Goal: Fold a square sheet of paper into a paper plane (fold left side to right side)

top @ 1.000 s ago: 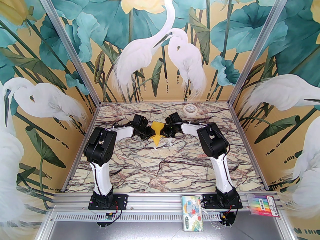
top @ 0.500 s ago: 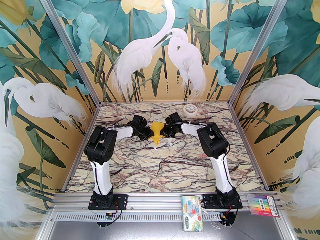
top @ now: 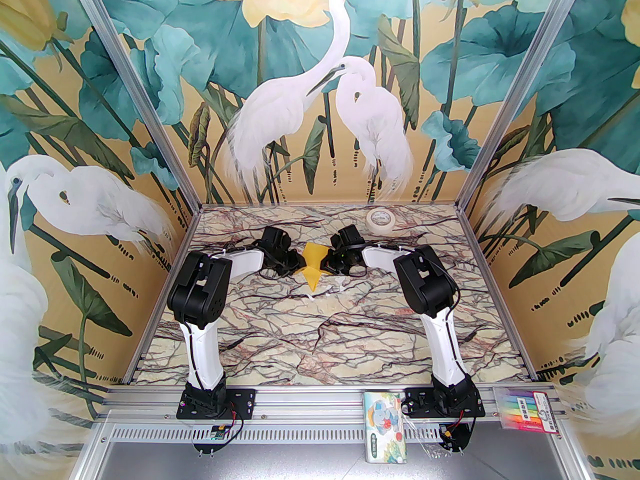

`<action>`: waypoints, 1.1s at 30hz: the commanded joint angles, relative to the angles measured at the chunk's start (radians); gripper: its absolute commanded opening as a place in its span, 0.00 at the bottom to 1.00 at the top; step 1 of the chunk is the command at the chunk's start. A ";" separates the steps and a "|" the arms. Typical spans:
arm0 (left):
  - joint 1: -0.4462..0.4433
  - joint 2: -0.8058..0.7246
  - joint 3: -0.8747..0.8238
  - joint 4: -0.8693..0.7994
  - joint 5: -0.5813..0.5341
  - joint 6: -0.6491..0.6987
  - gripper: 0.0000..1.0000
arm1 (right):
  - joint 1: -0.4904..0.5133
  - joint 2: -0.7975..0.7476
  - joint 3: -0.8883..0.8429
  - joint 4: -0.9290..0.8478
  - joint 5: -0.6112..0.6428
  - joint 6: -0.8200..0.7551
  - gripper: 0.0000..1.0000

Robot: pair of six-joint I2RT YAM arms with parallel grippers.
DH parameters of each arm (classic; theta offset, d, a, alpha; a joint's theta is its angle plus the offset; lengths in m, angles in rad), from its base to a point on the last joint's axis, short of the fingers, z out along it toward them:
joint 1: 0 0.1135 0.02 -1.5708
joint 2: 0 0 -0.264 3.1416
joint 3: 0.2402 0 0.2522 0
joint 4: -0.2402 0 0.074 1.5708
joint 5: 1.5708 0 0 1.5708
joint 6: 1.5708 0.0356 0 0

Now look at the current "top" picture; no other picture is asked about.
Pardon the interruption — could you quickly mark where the yellow square paper sheet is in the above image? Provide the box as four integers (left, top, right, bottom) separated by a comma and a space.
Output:
295, 242, 331, 290

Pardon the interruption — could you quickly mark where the masking tape roll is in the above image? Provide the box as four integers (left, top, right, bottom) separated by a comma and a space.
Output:
366, 208, 397, 233

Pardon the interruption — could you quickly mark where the perforated metal strip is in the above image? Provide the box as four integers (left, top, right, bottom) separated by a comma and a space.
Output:
97, 422, 563, 443

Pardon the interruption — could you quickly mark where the cartoon print tissue pack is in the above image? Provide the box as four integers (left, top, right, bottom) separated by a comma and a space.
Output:
361, 391, 407, 465

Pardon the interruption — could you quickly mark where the clear plastic bag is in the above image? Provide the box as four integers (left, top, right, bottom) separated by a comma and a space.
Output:
407, 415, 443, 461

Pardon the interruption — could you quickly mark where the pack of coloured markers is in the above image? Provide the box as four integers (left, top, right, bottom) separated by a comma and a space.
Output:
492, 387, 564, 437

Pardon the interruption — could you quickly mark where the left black wrist camera box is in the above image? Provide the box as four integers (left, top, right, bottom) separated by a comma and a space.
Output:
261, 226, 292, 252

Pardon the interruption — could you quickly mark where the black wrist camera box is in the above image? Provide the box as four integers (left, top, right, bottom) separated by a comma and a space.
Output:
261, 226, 292, 252
331, 224, 362, 249

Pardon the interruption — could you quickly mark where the right black wrist camera box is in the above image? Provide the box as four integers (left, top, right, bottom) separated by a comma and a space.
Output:
331, 224, 362, 249

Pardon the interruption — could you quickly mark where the aluminium table side rail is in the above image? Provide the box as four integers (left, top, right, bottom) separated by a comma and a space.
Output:
456, 207, 540, 384
120, 207, 203, 385

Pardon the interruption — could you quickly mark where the aluminium frame rail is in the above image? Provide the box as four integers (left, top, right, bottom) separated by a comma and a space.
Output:
95, 383, 573, 421

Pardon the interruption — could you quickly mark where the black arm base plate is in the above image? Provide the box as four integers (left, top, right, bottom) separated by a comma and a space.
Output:
177, 387, 257, 422
402, 387, 487, 420

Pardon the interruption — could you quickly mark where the red black power cable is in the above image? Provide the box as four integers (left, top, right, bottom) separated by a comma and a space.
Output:
220, 402, 247, 442
439, 408, 482, 443

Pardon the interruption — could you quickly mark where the black curved bracket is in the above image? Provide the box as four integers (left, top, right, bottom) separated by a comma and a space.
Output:
436, 418, 477, 455

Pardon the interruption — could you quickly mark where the aluminium frame post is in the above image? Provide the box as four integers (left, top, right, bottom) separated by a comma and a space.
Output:
457, 0, 594, 210
64, 0, 202, 210

